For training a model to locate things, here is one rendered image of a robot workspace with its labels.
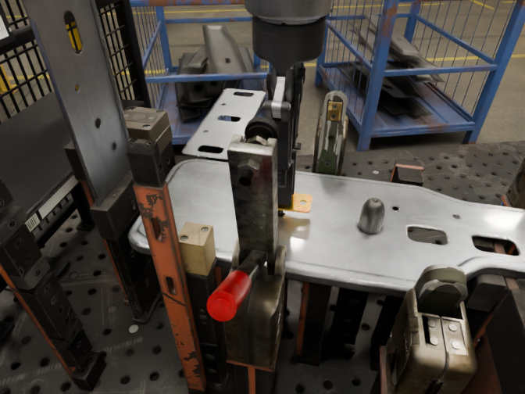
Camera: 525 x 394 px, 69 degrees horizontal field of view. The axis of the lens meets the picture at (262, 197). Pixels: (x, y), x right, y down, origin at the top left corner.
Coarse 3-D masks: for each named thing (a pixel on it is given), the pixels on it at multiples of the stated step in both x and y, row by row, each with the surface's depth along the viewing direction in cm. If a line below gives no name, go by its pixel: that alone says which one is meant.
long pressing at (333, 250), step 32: (192, 160) 67; (192, 192) 59; (224, 192) 59; (320, 192) 59; (352, 192) 59; (384, 192) 59; (416, 192) 59; (224, 224) 54; (288, 224) 54; (320, 224) 54; (352, 224) 54; (384, 224) 54; (416, 224) 54; (448, 224) 54; (480, 224) 54; (512, 224) 54; (224, 256) 48; (288, 256) 49; (320, 256) 49; (352, 256) 49; (384, 256) 49; (416, 256) 49; (448, 256) 49; (480, 256) 49; (512, 256) 49; (352, 288) 46; (384, 288) 45
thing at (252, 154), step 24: (264, 120) 31; (240, 144) 29; (264, 144) 31; (240, 168) 29; (264, 168) 30; (240, 192) 32; (264, 192) 32; (240, 216) 35; (264, 216) 34; (240, 240) 38; (264, 240) 37
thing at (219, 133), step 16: (224, 96) 86; (240, 96) 86; (256, 96) 86; (224, 112) 80; (240, 112) 80; (256, 112) 80; (208, 128) 75; (224, 128) 75; (240, 128) 75; (192, 144) 70; (208, 144) 70; (224, 144) 70
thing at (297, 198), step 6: (294, 198) 54; (300, 198) 54; (306, 198) 54; (294, 204) 53; (300, 204) 53; (306, 204) 53; (288, 210) 52; (294, 210) 52; (300, 210) 52; (306, 210) 52
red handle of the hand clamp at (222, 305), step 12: (252, 252) 39; (264, 252) 40; (252, 264) 35; (228, 276) 30; (240, 276) 30; (252, 276) 33; (216, 288) 28; (228, 288) 27; (240, 288) 28; (216, 300) 26; (228, 300) 27; (240, 300) 27; (216, 312) 26; (228, 312) 27
